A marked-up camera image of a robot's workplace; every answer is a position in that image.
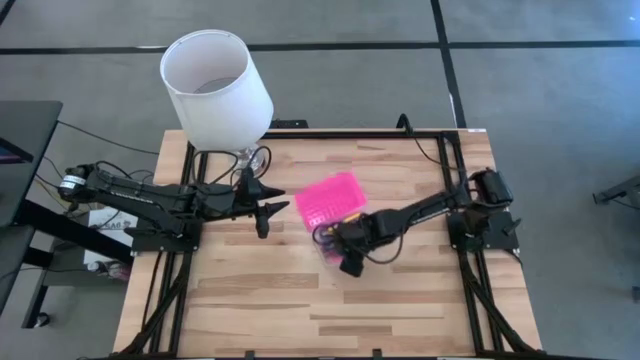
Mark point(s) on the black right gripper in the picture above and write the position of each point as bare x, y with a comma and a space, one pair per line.
360, 232

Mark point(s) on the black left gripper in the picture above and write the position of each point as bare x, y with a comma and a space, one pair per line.
248, 197

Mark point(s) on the clear pencil box pink lid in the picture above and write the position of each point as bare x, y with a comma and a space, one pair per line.
330, 200

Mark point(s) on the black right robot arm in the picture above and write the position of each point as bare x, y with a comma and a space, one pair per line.
430, 207

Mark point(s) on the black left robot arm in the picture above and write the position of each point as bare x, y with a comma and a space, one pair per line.
150, 197

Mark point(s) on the clear plastic pencil box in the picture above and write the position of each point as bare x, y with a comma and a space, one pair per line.
350, 134

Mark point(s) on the white cardboard box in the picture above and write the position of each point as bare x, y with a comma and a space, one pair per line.
100, 250

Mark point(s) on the white shade silver table lamp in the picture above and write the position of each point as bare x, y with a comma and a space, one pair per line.
215, 110

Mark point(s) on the black side desk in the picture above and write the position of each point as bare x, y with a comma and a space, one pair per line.
25, 130

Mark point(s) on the gray stand leg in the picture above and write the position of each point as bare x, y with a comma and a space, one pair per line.
620, 190

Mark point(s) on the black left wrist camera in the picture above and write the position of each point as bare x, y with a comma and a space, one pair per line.
263, 227

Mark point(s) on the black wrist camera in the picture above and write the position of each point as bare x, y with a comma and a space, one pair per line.
352, 265
263, 227

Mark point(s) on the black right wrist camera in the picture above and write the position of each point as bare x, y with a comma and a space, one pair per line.
352, 265

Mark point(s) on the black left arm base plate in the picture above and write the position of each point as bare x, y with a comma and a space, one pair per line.
165, 245

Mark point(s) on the black table edge bracket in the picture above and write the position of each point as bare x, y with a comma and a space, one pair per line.
377, 354
248, 354

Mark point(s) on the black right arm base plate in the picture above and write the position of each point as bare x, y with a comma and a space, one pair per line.
495, 240

